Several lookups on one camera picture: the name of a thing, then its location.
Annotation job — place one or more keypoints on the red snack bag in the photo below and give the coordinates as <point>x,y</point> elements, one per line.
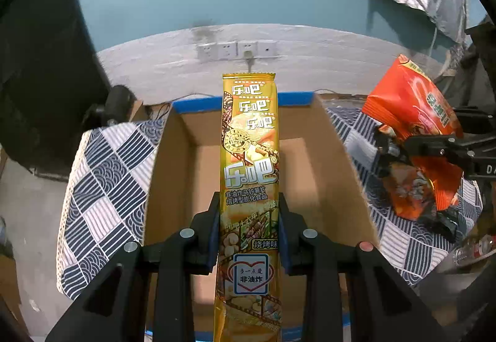
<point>408,102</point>

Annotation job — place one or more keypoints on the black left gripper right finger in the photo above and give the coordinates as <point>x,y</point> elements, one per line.
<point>350,282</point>

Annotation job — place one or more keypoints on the cardboard box with blue rim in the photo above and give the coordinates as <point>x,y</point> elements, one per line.
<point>317,178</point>

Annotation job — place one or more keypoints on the plastic bottle red label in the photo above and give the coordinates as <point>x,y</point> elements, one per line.
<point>474,252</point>

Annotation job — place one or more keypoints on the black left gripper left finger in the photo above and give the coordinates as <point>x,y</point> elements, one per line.
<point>114,305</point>

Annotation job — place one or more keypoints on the orange noodle snack bag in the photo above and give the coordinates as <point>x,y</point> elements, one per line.
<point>410,192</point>

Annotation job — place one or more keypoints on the white wall socket strip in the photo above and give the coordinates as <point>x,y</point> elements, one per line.
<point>231,50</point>

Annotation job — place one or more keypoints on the black snack packet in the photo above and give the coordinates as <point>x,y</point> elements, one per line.
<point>390,150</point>
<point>448,223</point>

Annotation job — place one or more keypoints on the large black panel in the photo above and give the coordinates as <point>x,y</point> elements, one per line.
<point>50,78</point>

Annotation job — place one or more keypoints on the tall gold chips packet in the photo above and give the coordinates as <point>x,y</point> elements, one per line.
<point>247,299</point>

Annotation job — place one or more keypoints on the navy white patterned tablecloth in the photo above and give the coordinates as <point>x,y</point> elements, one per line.
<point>106,200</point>

